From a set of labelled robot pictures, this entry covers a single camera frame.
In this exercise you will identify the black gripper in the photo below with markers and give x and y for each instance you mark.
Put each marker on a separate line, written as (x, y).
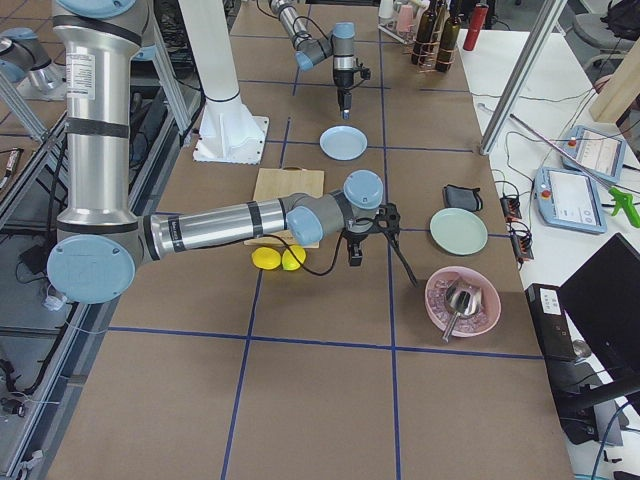
(355, 235)
(342, 81)

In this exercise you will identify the light blue plate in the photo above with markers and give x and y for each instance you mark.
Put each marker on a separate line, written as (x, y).
(343, 143)

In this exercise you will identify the light green plate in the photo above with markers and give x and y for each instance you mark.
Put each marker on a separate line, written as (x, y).
(458, 231)

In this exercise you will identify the yellow lemon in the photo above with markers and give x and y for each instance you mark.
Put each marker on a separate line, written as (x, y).
(293, 258)
(266, 258)

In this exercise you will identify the pink bowl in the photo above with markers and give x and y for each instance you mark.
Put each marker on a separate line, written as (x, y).
(482, 322)

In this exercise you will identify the dark wine bottle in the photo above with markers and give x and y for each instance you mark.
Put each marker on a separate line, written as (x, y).
(425, 29)
(448, 38)

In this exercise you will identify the pink cup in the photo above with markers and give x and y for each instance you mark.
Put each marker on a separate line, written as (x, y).
(405, 18)

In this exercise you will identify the bamboo cutting board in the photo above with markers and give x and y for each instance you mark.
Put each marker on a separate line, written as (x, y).
(274, 183)

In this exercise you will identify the grey folded cloth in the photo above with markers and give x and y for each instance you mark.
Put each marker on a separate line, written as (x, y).
(468, 199)

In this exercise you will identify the metal scoop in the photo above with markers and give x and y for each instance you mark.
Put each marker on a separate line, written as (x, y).
(463, 300)

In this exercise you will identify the red bottle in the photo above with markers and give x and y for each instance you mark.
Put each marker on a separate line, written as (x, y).
(476, 23)

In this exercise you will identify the black computer box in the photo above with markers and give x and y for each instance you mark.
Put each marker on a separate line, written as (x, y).
(550, 323)

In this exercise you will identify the near teach pendant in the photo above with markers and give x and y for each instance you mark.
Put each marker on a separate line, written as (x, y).
(568, 200)

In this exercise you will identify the teach pendant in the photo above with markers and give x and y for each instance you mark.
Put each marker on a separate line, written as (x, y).
(568, 200)
(600, 152)

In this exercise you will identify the black monitor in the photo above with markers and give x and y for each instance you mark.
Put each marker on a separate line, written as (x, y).
(601, 298)

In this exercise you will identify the far teach pendant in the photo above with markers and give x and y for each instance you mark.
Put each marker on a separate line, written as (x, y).
(600, 152)

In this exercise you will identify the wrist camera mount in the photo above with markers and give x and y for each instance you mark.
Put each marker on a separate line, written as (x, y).
(387, 222)
(363, 71)

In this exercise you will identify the copper wire bottle rack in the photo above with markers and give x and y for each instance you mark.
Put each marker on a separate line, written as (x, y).
(429, 60)

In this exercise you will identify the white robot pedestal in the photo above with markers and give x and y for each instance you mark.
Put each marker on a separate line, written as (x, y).
(228, 132)

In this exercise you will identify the aluminium frame post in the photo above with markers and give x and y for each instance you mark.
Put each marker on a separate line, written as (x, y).
(536, 41)

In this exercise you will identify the green handled reacher stick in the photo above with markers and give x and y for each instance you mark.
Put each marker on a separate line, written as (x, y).
(622, 201)

